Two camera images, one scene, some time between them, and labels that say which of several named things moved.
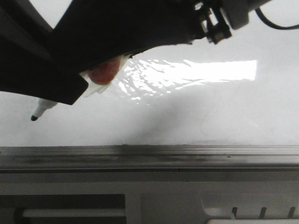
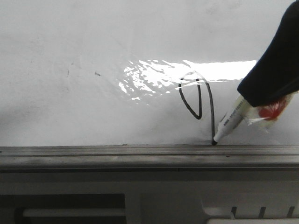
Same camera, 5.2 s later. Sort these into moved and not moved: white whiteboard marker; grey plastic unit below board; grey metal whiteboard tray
Moved: white whiteboard marker
Not moved: grey plastic unit below board; grey metal whiteboard tray
